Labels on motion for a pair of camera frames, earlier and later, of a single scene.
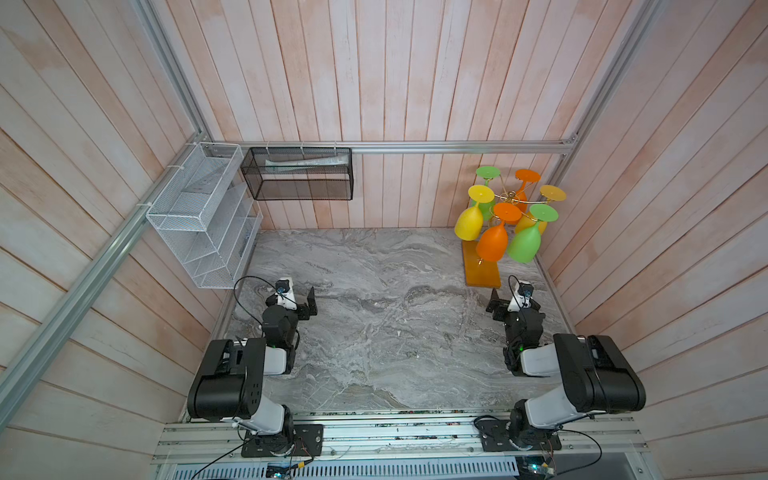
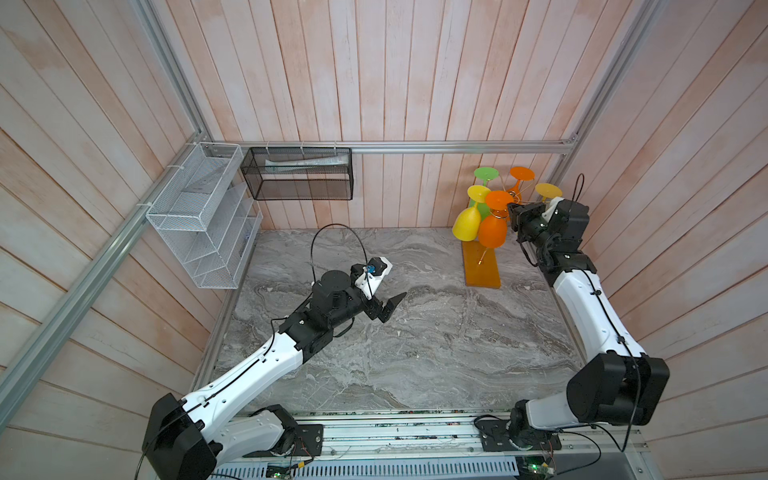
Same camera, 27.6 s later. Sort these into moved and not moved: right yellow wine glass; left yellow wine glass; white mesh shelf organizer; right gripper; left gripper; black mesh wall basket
Moved: left gripper; right gripper
Not moved: right yellow wine glass; white mesh shelf organizer; black mesh wall basket; left yellow wine glass
